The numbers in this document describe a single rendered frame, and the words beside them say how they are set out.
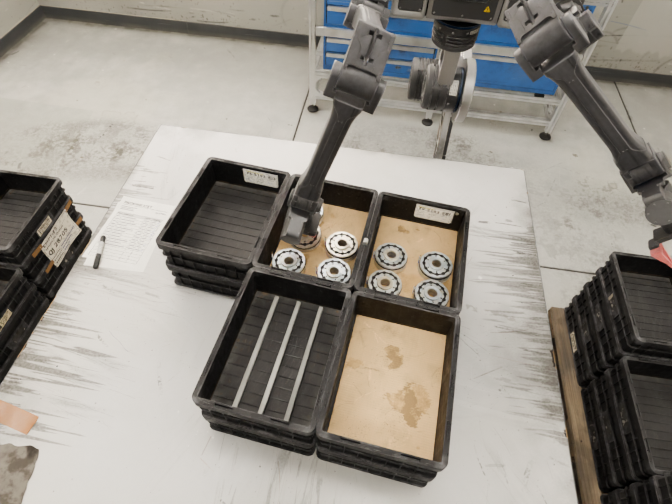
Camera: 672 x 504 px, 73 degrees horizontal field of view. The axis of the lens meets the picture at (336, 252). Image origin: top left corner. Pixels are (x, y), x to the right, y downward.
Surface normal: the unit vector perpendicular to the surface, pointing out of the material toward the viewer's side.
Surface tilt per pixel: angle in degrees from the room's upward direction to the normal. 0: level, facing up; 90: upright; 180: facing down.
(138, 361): 0
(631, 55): 90
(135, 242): 0
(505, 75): 90
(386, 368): 0
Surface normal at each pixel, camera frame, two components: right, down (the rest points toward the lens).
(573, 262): 0.04, -0.61
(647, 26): -0.14, 0.79
